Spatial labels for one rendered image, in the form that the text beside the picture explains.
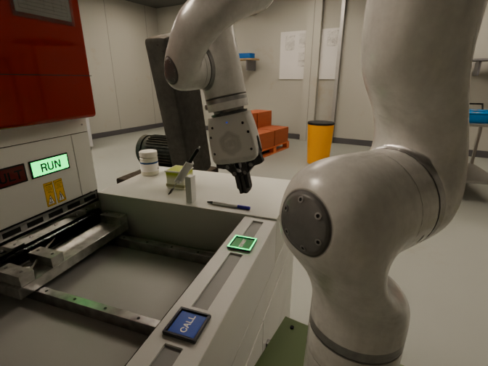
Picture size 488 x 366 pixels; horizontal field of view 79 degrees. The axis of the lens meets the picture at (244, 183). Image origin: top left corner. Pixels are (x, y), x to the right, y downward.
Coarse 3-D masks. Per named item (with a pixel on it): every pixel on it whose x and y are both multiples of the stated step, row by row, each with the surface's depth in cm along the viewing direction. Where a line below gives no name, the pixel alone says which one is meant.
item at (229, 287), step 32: (256, 224) 81; (224, 256) 66; (256, 256) 66; (192, 288) 56; (224, 288) 56; (256, 288) 68; (224, 320) 49; (160, 352) 43; (192, 352) 43; (224, 352) 51
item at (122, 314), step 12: (48, 288) 72; (36, 300) 72; (48, 300) 71; (60, 300) 69; (72, 300) 68; (84, 300) 68; (84, 312) 67; (96, 312) 66; (108, 312) 65; (120, 312) 65; (132, 312) 65; (120, 324) 64; (132, 324) 63; (144, 324) 62; (156, 324) 62
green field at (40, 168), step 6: (60, 156) 87; (66, 156) 88; (36, 162) 80; (42, 162) 82; (48, 162) 83; (54, 162) 85; (60, 162) 87; (66, 162) 89; (36, 168) 80; (42, 168) 82; (48, 168) 83; (54, 168) 85; (60, 168) 87; (36, 174) 80; (42, 174) 82
